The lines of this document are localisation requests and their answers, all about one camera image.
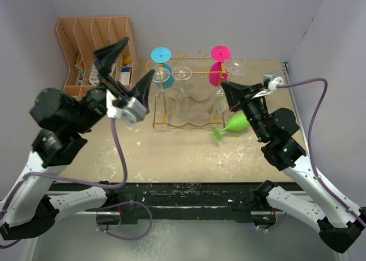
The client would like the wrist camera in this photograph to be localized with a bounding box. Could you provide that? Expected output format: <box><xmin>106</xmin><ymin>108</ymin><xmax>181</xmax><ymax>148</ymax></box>
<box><xmin>253</xmin><ymin>72</ymin><xmax>284</xmax><ymax>98</ymax></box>
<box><xmin>106</xmin><ymin>90</ymin><xmax>149</xmax><ymax>124</ymax></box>

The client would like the peach plastic desk organizer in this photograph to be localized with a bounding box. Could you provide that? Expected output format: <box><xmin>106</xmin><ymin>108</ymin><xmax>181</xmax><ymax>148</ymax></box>
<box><xmin>55</xmin><ymin>17</ymin><xmax>139</xmax><ymax>99</ymax></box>

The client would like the green plastic wine glass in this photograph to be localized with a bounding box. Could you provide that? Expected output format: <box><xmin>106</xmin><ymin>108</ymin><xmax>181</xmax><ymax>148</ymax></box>
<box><xmin>213</xmin><ymin>112</ymin><xmax>250</xmax><ymax>141</ymax></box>

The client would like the white oval label card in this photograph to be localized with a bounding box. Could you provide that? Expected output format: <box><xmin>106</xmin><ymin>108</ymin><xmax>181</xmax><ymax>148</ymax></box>
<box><xmin>89</xmin><ymin>64</ymin><xmax>100</xmax><ymax>86</ymax></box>

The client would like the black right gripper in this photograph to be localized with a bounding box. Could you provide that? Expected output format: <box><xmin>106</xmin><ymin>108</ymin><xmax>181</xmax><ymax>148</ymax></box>
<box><xmin>222</xmin><ymin>80</ymin><xmax>270</xmax><ymax>141</ymax></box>

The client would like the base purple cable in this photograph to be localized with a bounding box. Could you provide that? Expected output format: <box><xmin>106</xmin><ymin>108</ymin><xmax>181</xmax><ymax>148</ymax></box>
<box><xmin>96</xmin><ymin>200</ymin><xmax>154</xmax><ymax>240</ymax></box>
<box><xmin>256</xmin><ymin>211</ymin><xmax>287</xmax><ymax>234</ymax></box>

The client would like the yellow sponge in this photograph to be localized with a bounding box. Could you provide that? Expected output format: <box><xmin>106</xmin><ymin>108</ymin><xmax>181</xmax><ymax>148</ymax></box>
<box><xmin>122</xmin><ymin>55</ymin><xmax>132</xmax><ymax>65</ymax></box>

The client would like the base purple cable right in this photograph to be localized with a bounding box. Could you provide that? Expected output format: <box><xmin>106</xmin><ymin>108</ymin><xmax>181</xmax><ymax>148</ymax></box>
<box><xmin>256</xmin><ymin>211</ymin><xmax>287</xmax><ymax>234</ymax></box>

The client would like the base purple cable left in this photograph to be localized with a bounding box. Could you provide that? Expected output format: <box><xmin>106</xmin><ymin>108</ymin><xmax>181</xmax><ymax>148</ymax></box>
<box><xmin>96</xmin><ymin>200</ymin><xmax>154</xmax><ymax>240</ymax></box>

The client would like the clear wine glass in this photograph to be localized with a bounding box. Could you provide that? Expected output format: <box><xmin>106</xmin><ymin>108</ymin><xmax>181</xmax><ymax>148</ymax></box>
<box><xmin>153</xmin><ymin>66</ymin><xmax>172</xmax><ymax>93</ymax></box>
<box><xmin>172</xmin><ymin>66</ymin><xmax>192</xmax><ymax>112</ymax></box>
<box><xmin>206</xmin><ymin>58</ymin><xmax>246</xmax><ymax>114</ymax></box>

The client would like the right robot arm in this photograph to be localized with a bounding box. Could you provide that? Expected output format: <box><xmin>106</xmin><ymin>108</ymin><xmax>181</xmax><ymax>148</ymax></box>
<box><xmin>221</xmin><ymin>82</ymin><xmax>365</xmax><ymax>253</ymax></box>

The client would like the gold wire wine glass rack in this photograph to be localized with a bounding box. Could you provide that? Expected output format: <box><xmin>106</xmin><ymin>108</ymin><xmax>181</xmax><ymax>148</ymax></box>
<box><xmin>146</xmin><ymin>50</ymin><xmax>226</xmax><ymax>129</ymax></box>

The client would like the white box blue cap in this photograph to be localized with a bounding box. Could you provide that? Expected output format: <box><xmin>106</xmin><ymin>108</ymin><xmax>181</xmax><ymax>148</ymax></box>
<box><xmin>119</xmin><ymin>66</ymin><xmax>132</xmax><ymax>85</ymax></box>

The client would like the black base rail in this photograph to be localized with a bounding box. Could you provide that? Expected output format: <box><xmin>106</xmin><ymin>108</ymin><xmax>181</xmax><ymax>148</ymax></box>
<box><xmin>77</xmin><ymin>180</ymin><xmax>289</xmax><ymax>226</ymax></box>

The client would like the pink plastic wine glass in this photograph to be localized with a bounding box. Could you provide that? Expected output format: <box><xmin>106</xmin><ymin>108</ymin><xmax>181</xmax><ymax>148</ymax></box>
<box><xmin>208</xmin><ymin>45</ymin><xmax>231</xmax><ymax>86</ymax></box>

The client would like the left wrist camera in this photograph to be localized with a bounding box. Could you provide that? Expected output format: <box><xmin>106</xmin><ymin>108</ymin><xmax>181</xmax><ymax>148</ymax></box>
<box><xmin>106</xmin><ymin>90</ymin><xmax>149</xmax><ymax>124</ymax></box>

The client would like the blue plastic wine glass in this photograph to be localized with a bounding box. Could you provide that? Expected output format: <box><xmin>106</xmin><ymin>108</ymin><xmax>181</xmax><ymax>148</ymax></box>
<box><xmin>151</xmin><ymin>47</ymin><xmax>174</xmax><ymax>89</ymax></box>

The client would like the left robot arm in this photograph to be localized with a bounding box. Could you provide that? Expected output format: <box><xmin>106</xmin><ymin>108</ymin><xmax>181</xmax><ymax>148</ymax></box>
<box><xmin>1</xmin><ymin>38</ymin><xmax>154</xmax><ymax>247</ymax></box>

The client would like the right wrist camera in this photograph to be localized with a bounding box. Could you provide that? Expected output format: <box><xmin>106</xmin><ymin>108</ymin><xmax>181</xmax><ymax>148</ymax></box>
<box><xmin>253</xmin><ymin>72</ymin><xmax>284</xmax><ymax>98</ymax></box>

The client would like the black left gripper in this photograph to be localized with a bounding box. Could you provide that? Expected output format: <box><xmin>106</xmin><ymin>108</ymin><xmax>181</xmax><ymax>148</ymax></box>
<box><xmin>72</xmin><ymin>37</ymin><xmax>155</xmax><ymax>132</ymax></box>

